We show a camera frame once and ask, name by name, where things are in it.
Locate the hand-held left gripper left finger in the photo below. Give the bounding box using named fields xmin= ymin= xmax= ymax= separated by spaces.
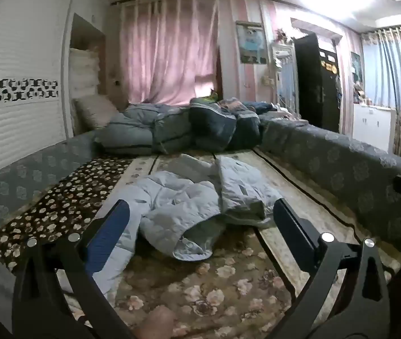
xmin=11 ymin=199 xmax=134 ymax=339

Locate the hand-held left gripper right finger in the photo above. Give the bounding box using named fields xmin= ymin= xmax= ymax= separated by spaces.
xmin=273 ymin=198 xmax=392 ymax=339

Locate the light blue puffer jacket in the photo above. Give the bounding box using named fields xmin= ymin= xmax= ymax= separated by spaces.
xmin=91 ymin=153 xmax=284 ymax=295

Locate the person's left hand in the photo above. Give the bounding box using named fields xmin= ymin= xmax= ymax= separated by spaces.
xmin=135 ymin=305 xmax=177 ymax=339

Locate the brown dotted blanket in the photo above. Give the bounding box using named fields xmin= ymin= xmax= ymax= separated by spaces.
xmin=0 ymin=157 xmax=134 ymax=272

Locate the white cabinet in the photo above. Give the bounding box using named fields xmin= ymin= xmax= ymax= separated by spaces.
xmin=352 ymin=103 xmax=397 ymax=154

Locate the cream floral blanket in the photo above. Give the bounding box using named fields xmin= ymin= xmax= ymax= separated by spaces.
xmin=55 ymin=146 xmax=401 ymax=339

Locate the light blue striped quilt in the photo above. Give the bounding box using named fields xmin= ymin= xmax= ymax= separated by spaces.
xmin=92 ymin=103 xmax=196 ymax=155

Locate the beige pillow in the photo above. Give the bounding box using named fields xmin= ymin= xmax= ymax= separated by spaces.
xmin=73 ymin=95 xmax=120 ymax=131

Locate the blue striped curtain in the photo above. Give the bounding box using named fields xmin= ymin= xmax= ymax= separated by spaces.
xmin=361 ymin=26 xmax=401 ymax=163

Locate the dark blue quilt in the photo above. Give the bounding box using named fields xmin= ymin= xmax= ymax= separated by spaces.
xmin=188 ymin=97 xmax=261 ymax=152

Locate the white framed mirror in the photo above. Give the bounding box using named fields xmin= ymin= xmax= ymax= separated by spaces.
xmin=272 ymin=44 xmax=298 ymax=114

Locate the stack of white bedding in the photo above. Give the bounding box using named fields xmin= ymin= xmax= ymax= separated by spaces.
xmin=69 ymin=47 xmax=101 ymax=96

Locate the pink curtain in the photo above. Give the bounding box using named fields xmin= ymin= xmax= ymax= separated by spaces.
xmin=119 ymin=0 xmax=222 ymax=106

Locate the white louvered wardrobe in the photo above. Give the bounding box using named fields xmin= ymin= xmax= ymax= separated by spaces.
xmin=0 ymin=0 xmax=107 ymax=184

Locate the small wall poster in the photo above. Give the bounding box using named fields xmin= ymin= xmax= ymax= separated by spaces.
xmin=350 ymin=51 xmax=364 ymax=83

